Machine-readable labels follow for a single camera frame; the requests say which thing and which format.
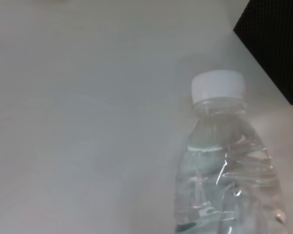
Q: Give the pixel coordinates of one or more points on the clear water bottle green label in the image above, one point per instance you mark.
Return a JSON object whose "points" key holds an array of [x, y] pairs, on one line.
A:
{"points": [[222, 182]]}

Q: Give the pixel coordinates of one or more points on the black mesh pen holder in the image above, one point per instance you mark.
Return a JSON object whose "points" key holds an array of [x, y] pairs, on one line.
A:
{"points": [[276, 44]]}

